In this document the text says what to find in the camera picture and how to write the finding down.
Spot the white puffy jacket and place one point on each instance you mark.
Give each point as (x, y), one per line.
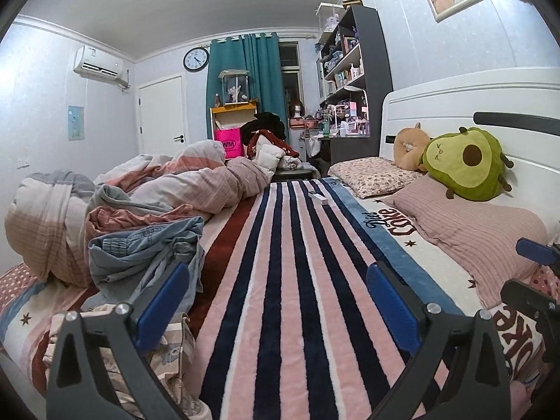
(269, 153)

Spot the wig mannequin head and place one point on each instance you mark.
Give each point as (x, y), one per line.
(297, 111)

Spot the dark bedside table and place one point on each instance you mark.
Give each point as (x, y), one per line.
(293, 175)

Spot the green avocado plush toy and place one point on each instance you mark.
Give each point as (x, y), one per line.
(459, 170)

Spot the small blue wall poster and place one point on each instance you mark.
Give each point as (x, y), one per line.
(76, 122)

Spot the pink ribbed pillow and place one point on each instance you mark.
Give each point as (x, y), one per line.
(472, 223)

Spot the salmon pink cloth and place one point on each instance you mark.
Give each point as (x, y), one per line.
(118, 218)

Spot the teal curtain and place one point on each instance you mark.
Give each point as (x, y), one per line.
(262, 78)

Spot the dark grey bookshelf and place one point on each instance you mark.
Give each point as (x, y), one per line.
(376, 61)

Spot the window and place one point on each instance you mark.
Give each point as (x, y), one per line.
(291, 83)

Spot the glass display case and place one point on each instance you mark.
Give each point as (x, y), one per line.
(234, 87)

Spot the floral pillow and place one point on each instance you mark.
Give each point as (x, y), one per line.
(372, 175)

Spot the pink polka dot cloth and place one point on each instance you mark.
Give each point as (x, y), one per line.
(547, 282)
(17, 284)

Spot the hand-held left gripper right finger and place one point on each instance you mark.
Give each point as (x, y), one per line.
(393, 306)

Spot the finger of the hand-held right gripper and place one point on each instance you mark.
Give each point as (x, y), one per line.
(525, 297)
(536, 251)

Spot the white air conditioner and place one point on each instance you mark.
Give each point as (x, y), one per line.
(96, 61)

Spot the white door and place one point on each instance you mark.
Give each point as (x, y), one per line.
(159, 113)

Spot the tan plush toy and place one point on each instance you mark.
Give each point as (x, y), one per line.
(409, 144)

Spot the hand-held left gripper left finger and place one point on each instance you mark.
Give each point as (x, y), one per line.
(162, 306)

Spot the blue denim jeans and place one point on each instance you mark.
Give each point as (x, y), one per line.
(131, 249)

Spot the clear display box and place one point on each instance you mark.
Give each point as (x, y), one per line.
(330, 15)

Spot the round wall clock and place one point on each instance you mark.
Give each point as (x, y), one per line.
(195, 59)

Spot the small white box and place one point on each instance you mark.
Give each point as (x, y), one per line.
(317, 197)

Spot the striped printed blanket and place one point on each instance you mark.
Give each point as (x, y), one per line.
(297, 293)

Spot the black clothes pile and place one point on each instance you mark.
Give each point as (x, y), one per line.
(267, 124)

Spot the white headboard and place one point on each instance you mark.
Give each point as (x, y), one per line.
(437, 100)

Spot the yellow shelf unit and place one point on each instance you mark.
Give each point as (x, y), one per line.
(232, 108)

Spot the pink striped duvet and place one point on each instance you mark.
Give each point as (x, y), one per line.
(210, 175)

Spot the pink shopping bag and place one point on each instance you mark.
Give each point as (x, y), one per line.
(227, 142)

